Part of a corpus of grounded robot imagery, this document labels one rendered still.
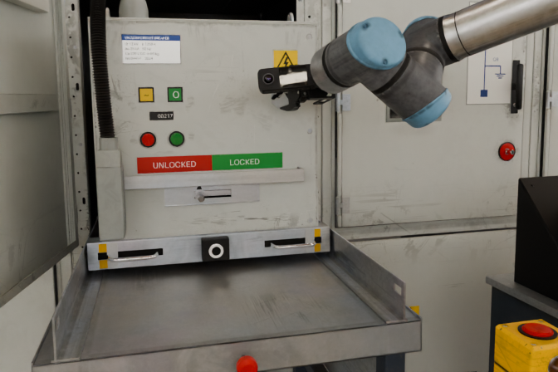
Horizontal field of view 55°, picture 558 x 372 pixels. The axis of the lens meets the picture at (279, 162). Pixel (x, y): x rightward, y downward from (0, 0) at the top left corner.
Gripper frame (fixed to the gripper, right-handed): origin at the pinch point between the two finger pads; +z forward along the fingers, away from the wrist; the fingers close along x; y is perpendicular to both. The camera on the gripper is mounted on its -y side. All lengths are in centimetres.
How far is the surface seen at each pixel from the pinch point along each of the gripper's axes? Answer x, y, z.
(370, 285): -41.4, 7.7, -15.2
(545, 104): -1, 100, 5
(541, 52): 15, 100, 2
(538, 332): -46, 8, -51
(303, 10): 30.6, 24.2, 19.2
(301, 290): -40.8, -3.2, -6.9
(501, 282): -50, 57, -3
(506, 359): -50, 6, -47
